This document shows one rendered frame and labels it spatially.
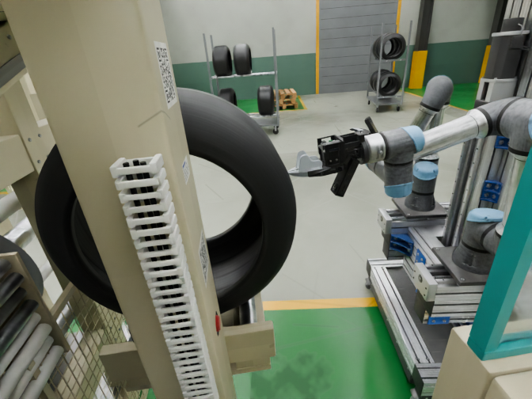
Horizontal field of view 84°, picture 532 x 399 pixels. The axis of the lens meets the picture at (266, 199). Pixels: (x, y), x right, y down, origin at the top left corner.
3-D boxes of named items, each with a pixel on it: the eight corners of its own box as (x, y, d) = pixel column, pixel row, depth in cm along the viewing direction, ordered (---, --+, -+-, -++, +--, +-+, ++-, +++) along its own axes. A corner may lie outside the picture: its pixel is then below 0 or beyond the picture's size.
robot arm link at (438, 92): (460, 85, 129) (400, 177, 157) (458, 82, 137) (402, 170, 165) (434, 75, 131) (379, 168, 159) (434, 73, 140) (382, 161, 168)
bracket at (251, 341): (275, 356, 74) (273, 328, 69) (110, 383, 71) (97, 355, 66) (274, 344, 77) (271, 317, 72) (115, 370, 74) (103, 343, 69)
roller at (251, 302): (238, 343, 74) (256, 345, 75) (243, 330, 72) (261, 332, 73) (234, 258, 105) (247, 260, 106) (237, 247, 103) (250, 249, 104)
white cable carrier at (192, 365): (218, 415, 53) (155, 162, 32) (190, 420, 53) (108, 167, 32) (219, 390, 57) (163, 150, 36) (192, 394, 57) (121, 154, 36)
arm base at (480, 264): (481, 249, 125) (487, 229, 121) (507, 274, 112) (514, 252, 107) (444, 251, 126) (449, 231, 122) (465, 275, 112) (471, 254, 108)
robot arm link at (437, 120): (410, 182, 166) (427, 77, 142) (412, 172, 178) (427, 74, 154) (435, 184, 161) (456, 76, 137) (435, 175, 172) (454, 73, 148)
